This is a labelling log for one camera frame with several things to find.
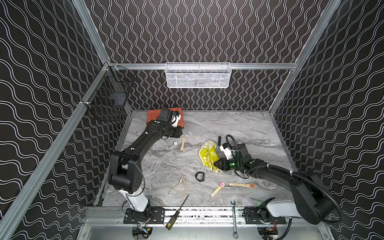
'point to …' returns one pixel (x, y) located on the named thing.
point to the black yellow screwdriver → (172, 220)
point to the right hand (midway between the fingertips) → (216, 163)
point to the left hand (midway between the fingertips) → (185, 132)
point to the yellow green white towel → (208, 154)
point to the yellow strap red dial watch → (221, 185)
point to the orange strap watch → (252, 185)
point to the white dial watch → (175, 143)
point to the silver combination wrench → (235, 234)
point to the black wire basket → (108, 98)
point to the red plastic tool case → (175, 113)
